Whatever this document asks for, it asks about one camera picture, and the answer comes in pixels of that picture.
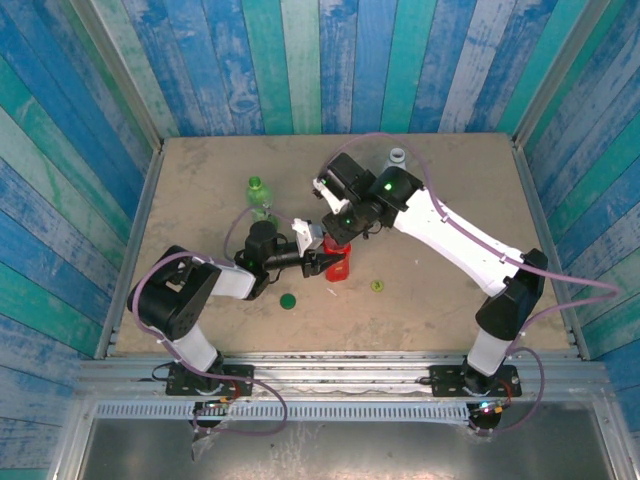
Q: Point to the aluminium mounting rail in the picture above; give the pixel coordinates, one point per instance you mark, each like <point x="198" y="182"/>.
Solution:
<point x="340" y="372"/>

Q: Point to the light green bottle cap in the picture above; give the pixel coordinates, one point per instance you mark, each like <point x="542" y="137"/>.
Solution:
<point x="377" y="285"/>

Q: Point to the red label plastic bottle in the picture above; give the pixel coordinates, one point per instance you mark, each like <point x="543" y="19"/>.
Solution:
<point x="339" y="267"/>

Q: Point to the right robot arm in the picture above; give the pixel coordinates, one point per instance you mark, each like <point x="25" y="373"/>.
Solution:
<point x="465" y="240"/>

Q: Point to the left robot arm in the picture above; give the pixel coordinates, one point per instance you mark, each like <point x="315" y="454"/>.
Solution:
<point x="170" y="305"/>

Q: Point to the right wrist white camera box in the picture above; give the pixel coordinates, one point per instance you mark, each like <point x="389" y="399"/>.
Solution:
<point x="332" y="197"/>

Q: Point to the aluminium corner post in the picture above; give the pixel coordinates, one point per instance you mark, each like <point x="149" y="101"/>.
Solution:
<point x="565" y="70"/>
<point x="120" y="75"/>

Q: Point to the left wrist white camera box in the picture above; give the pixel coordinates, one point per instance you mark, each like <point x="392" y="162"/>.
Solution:
<point x="307" y="235"/>

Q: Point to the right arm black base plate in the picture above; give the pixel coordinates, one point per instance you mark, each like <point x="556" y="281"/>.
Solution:
<point x="445" y="382"/>

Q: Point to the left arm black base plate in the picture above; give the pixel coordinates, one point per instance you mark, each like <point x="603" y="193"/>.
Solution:
<point x="235" y="382"/>

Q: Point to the white plastic bottle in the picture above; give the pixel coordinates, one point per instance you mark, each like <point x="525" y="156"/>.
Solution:
<point x="396" y="157"/>

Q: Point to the dark green bottle cap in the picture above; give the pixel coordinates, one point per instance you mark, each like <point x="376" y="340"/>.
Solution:
<point x="288" y="301"/>

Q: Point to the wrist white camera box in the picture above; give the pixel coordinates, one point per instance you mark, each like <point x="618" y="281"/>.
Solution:
<point x="332" y="197"/>
<point x="307" y="235"/>

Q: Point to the green tea plastic bottle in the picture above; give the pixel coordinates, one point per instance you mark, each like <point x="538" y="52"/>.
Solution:
<point x="260" y="197"/>

